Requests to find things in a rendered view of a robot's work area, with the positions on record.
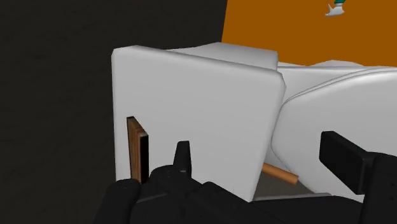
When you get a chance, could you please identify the white sofa with wooden legs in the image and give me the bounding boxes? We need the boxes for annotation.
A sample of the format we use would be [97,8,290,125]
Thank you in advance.
[111,41,397,203]

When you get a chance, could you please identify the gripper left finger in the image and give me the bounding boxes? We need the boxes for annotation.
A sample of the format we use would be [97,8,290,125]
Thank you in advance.
[97,141,204,224]

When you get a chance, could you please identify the white and teal figure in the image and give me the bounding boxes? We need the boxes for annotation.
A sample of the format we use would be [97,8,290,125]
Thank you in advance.
[324,0,346,18]

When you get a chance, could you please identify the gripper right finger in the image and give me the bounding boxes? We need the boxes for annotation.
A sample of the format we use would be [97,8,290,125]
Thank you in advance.
[319,130,397,224]

